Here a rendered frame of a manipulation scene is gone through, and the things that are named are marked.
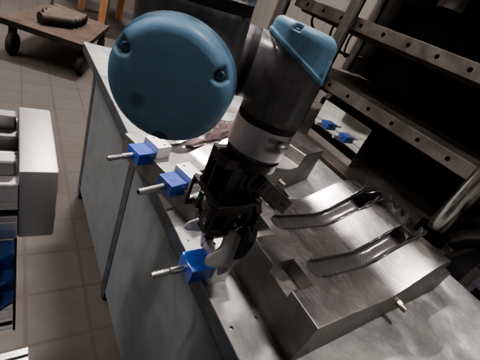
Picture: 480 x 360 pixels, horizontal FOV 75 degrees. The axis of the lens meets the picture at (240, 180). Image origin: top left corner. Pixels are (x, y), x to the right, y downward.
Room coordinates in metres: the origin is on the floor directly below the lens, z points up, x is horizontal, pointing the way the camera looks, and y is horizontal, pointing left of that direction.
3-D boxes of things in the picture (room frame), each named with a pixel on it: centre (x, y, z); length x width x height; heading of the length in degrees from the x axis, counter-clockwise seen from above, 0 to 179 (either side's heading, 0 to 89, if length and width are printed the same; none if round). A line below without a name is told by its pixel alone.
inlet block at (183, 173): (0.49, 0.12, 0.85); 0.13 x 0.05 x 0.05; 151
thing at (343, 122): (1.50, -0.47, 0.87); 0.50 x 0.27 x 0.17; 134
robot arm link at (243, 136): (0.37, 0.00, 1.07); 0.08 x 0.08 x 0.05
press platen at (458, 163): (1.63, -0.53, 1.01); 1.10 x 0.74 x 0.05; 44
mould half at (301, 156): (0.76, 0.04, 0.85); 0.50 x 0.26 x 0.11; 151
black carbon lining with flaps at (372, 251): (0.55, -0.25, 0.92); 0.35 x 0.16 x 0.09; 134
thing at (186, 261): (0.35, 0.01, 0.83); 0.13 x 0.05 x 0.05; 136
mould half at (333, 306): (0.55, -0.27, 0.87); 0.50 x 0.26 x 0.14; 134
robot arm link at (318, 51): (0.37, 0.00, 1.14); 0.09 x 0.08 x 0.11; 102
